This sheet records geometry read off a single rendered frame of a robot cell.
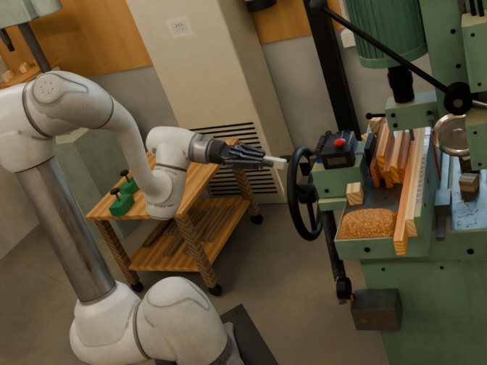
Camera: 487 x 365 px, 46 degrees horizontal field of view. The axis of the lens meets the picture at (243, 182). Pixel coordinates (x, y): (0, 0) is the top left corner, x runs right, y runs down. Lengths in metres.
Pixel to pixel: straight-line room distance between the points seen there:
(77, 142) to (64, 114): 2.10
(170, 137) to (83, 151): 1.67
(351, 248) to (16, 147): 0.80
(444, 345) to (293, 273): 1.16
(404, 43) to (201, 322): 0.82
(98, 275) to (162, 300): 0.18
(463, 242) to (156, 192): 0.85
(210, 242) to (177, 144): 1.19
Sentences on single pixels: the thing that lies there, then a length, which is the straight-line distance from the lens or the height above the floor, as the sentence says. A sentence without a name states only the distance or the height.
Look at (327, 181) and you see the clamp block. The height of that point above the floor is 0.92.
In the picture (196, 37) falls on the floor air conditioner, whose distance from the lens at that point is 2.98.
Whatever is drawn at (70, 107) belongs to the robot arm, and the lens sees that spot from 1.27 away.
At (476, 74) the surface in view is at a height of 1.19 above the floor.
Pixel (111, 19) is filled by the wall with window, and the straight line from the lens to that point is 3.60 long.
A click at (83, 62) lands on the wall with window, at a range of 3.88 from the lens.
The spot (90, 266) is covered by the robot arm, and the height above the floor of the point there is 1.01.
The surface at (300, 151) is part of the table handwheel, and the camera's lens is 1.71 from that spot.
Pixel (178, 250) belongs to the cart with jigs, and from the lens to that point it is 2.94.
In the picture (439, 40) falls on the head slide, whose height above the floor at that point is 1.24.
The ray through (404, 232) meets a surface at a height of 0.94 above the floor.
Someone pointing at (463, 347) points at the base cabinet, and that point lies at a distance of 1.78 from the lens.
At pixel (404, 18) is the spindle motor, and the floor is 1.30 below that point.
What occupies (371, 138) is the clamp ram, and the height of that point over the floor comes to 0.99.
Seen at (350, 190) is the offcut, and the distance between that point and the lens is 1.47.
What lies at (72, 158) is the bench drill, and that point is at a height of 0.60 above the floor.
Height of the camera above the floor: 1.72
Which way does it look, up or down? 28 degrees down
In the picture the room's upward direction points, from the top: 21 degrees counter-clockwise
